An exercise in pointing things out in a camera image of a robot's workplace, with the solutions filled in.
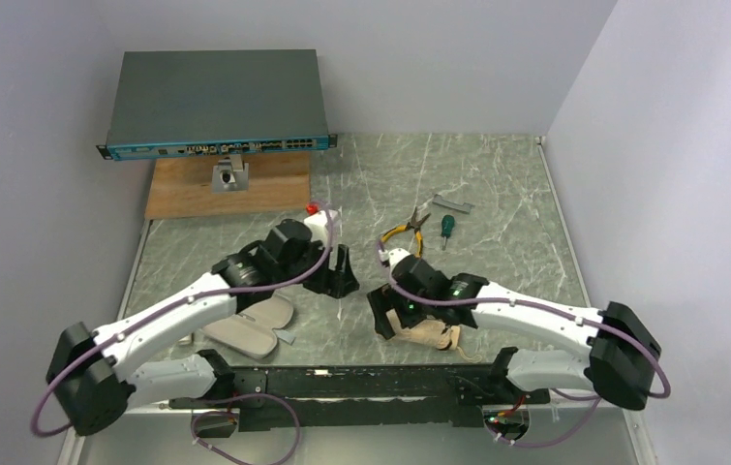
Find grey metal stand bracket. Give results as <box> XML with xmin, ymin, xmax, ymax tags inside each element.
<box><xmin>211</xmin><ymin>154</ymin><xmax>249</xmax><ymax>193</ymax></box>

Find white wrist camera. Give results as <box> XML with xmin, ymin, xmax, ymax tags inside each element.
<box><xmin>376</xmin><ymin>240</ymin><xmax>413</xmax><ymax>282</ymax></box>
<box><xmin>302</xmin><ymin>201</ymin><xmax>340</xmax><ymax>246</ymax></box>

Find yellow handled pliers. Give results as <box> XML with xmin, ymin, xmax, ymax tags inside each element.
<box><xmin>380</xmin><ymin>206</ymin><xmax>430</xmax><ymax>258</ymax></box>

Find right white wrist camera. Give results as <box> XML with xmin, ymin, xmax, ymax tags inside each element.
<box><xmin>376</xmin><ymin>240</ymin><xmax>413</xmax><ymax>282</ymax></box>

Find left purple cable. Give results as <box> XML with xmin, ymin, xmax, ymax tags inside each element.
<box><xmin>31</xmin><ymin>200</ymin><xmax>339</xmax><ymax>439</ymax></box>

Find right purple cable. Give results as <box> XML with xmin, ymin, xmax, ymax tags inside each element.
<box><xmin>376</xmin><ymin>238</ymin><xmax>672</xmax><ymax>400</ymax></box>

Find purple cable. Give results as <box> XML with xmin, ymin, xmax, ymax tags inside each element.
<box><xmin>376</xmin><ymin>238</ymin><xmax>672</xmax><ymax>400</ymax></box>
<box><xmin>31</xmin><ymin>200</ymin><xmax>339</xmax><ymax>439</ymax></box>

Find aluminium frame rail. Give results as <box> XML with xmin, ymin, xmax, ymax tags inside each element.
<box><xmin>56</xmin><ymin>364</ymin><xmax>658</xmax><ymax>465</ymax></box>

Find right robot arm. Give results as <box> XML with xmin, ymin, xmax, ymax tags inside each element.
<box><xmin>368</xmin><ymin>248</ymin><xmax>671</xmax><ymax>411</ymax></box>

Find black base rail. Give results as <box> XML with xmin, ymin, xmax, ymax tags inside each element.
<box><xmin>168</xmin><ymin>363</ymin><xmax>550</xmax><ymax>432</ymax></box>

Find pink umbrella case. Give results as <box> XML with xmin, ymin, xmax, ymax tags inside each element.
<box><xmin>201</xmin><ymin>294</ymin><xmax>295</xmax><ymax>359</ymax></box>

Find green handled screwdriver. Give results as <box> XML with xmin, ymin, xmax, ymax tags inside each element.
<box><xmin>441</xmin><ymin>214</ymin><xmax>456</xmax><ymax>251</ymax></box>

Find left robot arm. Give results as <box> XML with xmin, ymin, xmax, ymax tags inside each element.
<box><xmin>46</xmin><ymin>209</ymin><xmax>359</xmax><ymax>436</ymax></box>

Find grey blue network switch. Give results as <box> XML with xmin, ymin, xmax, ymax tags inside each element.
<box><xmin>97</xmin><ymin>49</ymin><xmax>338</xmax><ymax>161</ymax></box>

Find wooden board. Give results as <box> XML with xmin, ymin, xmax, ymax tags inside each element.
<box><xmin>144</xmin><ymin>151</ymin><xmax>310</xmax><ymax>220</ymax></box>

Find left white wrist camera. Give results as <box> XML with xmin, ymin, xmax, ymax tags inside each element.
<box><xmin>302</xmin><ymin>201</ymin><xmax>340</xmax><ymax>246</ymax></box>

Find beige umbrella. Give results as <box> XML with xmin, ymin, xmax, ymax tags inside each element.
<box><xmin>386</xmin><ymin>310</ymin><xmax>483</xmax><ymax>363</ymax></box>

